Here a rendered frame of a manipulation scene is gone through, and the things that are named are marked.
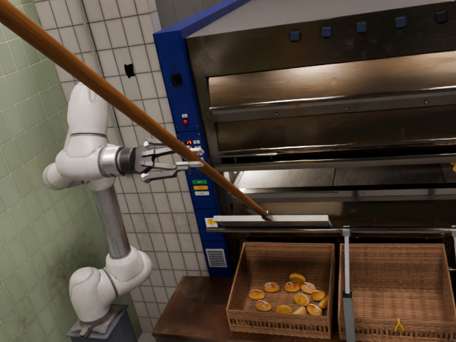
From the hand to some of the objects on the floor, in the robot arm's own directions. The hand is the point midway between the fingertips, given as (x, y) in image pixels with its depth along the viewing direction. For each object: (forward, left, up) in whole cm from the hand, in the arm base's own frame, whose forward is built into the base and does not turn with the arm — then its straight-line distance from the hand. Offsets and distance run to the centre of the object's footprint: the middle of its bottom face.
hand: (190, 157), depth 126 cm
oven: (+46, +217, -196) cm, 296 cm away
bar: (+25, +73, -196) cm, 210 cm away
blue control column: (-51, +216, -196) cm, 296 cm away
